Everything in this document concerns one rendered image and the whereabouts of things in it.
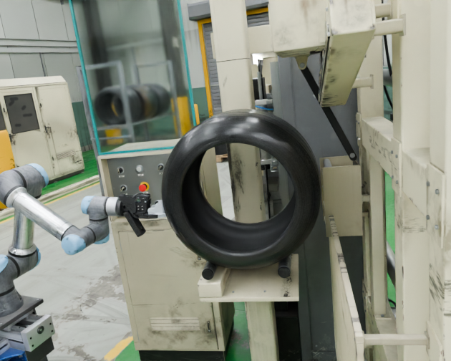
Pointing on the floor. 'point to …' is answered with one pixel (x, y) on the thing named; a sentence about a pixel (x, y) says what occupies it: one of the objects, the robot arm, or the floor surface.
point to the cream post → (243, 153)
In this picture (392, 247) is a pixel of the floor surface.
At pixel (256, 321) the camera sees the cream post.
